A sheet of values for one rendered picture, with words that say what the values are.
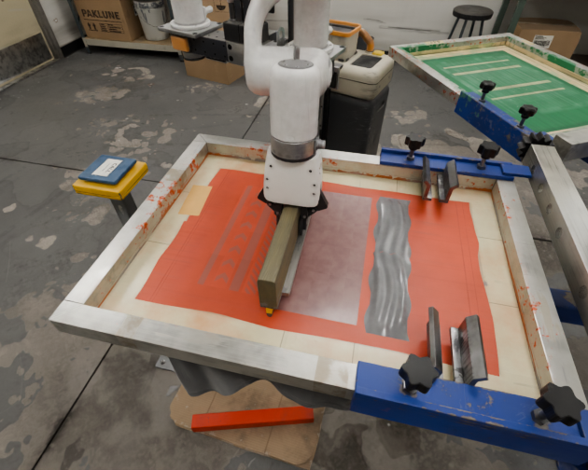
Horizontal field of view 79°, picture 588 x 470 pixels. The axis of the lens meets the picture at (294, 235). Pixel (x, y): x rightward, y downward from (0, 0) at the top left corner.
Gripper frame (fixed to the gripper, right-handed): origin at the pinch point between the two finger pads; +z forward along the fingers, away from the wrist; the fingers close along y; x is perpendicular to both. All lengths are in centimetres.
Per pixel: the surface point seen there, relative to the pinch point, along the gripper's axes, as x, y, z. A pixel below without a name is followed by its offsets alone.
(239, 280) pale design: 11.3, 7.4, 6.6
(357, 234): -5.2, -12.8, 5.1
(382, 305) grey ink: 11.4, -18.7, 6.2
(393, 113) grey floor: -265, -34, 78
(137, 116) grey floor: -213, 183, 83
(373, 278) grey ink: 5.7, -16.9, 5.8
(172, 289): 15.8, 18.7, 7.0
